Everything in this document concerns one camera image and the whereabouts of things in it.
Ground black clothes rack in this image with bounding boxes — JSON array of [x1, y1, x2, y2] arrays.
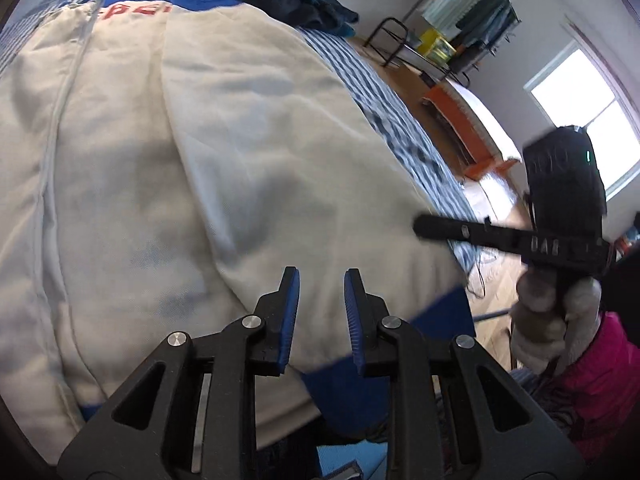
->
[[363, 0, 521, 88]]

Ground dark hanging clothes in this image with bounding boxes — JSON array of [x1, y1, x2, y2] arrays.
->
[[451, 0, 518, 49]]

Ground right gloved hand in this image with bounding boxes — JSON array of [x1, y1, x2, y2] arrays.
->
[[510, 268, 602, 376]]

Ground striped blue white bed quilt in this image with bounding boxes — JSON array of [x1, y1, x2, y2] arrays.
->
[[1, 0, 477, 282]]

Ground beige blue work jacket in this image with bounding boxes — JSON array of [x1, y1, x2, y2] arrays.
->
[[1, 0, 471, 464]]

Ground bright window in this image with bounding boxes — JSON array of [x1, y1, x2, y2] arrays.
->
[[525, 41, 639, 198]]

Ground pink sleeve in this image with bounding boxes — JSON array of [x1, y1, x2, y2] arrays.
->
[[555, 312, 639, 460]]

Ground orange covered box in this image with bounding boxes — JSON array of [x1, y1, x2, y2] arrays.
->
[[422, 79, 522, 181]]

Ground yellow box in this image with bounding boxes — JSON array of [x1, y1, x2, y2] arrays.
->
[[416, 27, 456, 65]]

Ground dark navy folded clothes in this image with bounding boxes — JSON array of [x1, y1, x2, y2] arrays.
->
[[239, 0, 359, 37]]

